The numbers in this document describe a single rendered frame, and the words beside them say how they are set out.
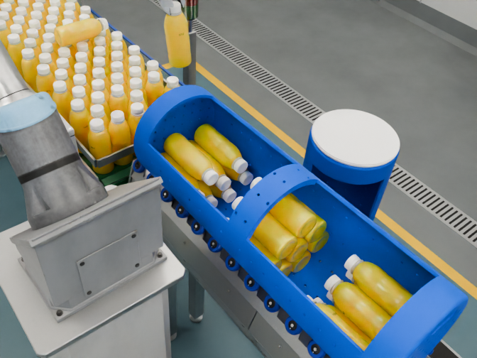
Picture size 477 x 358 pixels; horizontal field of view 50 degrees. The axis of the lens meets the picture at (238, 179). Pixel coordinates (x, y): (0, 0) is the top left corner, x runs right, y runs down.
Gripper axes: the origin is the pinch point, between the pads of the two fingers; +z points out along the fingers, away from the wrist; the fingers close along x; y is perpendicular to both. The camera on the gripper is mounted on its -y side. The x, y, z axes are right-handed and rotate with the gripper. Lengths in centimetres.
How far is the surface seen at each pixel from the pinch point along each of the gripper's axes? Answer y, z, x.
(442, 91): -30, 182, 218
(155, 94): -16.0, 34.6, -6.2
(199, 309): 5, 127, -28
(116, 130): -5.5, 29.6, -26.9
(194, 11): -27.8, 22.2, 24.0
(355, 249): 69, 41, -7
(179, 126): 10.7, 28.0, -14.2
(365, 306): 82, 35, -20
